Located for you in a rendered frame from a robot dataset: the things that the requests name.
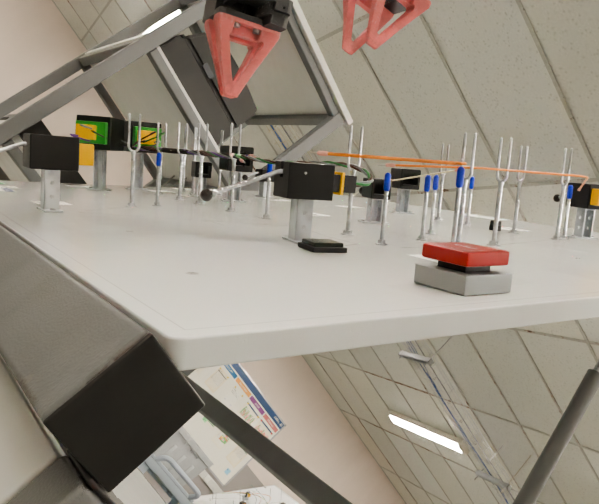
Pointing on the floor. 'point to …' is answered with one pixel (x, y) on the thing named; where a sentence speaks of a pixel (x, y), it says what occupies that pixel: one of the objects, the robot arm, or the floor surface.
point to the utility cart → (170, 479)
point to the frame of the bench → (65, 486)
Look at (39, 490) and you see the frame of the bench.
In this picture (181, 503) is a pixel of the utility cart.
